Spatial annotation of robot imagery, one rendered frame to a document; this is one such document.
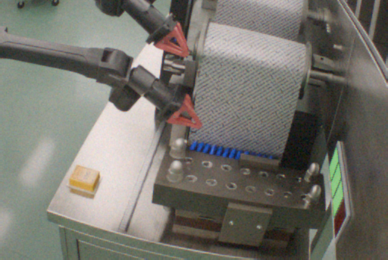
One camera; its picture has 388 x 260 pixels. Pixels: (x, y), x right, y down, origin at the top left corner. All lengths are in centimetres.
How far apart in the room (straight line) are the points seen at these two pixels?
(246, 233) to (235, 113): 29
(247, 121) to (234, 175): 14
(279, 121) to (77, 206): 53
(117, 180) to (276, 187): 41
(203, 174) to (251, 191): 11
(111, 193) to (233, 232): 33
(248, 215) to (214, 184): 11
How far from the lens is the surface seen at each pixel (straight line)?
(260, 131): 121
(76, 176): 125
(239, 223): 109
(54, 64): 118
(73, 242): 122
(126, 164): 135
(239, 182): 113
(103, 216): 117
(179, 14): 147
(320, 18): 140
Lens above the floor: 168
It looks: 29 degrees down
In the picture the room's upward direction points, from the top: 10 degrees clockwise
